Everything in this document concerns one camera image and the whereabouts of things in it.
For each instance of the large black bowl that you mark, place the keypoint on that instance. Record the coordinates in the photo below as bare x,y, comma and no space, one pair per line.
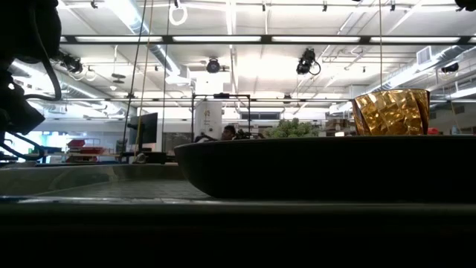
316,167

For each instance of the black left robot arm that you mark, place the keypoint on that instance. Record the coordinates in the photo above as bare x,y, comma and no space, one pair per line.
26,26

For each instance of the black rectangular serving tray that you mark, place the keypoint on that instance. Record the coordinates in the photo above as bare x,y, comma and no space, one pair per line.
130,190

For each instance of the red plastic storage bin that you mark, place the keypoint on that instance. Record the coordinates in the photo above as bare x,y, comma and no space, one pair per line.
91,150
76,143

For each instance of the black computer monitor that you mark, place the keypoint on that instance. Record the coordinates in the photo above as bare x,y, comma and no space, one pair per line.
147,128

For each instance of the LED light bar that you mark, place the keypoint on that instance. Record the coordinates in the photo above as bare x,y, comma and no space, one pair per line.
215,38

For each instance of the person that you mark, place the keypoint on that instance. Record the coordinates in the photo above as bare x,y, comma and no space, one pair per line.
228,133

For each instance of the green artificial potted plant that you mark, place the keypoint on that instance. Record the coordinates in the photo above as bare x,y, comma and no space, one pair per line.
292,128

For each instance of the small red object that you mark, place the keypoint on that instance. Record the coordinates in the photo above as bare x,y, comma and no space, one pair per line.
433,131

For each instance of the black ceiling-mounted camera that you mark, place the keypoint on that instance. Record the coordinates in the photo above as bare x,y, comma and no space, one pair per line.
213,66
450,67
306,61
70,64

